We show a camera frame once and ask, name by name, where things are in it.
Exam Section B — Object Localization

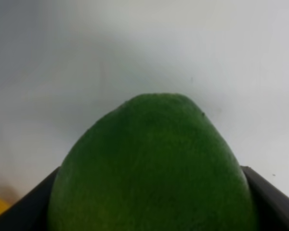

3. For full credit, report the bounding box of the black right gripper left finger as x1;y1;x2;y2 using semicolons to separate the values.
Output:
0;168;59;231

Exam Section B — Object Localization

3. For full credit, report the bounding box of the green lime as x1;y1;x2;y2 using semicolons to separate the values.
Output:
47;93;260;231

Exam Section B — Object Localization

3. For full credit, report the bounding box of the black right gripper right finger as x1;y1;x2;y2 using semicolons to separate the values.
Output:
241;166;289;231

